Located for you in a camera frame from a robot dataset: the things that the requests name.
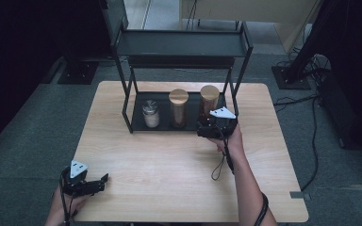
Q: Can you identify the beige cabinet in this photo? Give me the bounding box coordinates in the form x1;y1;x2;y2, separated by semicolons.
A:
179;0;324;54

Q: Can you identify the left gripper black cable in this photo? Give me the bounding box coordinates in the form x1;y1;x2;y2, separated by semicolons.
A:
58;169;76;226

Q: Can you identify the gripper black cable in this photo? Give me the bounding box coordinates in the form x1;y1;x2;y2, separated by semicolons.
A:
210;125;236;182
58;169;76;226

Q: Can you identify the short jar with wooden lid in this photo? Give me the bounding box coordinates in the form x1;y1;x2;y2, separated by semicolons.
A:
168;89;190;129

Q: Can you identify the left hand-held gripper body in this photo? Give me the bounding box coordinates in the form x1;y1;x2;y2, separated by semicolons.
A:
59;159;101;198

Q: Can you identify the black stand with tangled cables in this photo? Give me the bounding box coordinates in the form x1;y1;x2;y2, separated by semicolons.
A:
271;0;333;91

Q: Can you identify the person's right hand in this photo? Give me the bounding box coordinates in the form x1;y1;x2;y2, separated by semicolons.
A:
207;122;245;158

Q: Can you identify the black stand with square base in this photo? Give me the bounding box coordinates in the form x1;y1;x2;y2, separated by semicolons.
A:
57;46;100;86

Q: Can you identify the tall jar with wooden lid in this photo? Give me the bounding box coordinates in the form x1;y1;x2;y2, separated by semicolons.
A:
198;84;221;125

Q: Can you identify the person's left hand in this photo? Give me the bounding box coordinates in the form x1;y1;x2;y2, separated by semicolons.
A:
44;186;91;226

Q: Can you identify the black metal two-tier shelf rack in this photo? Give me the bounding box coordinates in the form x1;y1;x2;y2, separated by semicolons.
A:
110;21;255;135

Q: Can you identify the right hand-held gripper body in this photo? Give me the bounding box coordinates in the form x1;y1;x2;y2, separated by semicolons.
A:
202;106;239;140

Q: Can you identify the long black floor cable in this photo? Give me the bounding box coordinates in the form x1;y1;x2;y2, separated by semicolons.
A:
272;93;321;192

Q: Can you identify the grey tape strip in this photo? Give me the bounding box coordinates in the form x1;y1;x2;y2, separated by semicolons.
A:
288;190;313;202

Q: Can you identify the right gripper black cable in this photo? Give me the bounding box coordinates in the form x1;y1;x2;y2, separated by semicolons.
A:
210;125;236;182

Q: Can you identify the glass jar with metal lid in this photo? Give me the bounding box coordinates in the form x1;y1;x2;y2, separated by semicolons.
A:
141;99;161;129

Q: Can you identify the black box on floor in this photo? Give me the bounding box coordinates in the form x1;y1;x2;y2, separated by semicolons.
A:
316;74;359;149

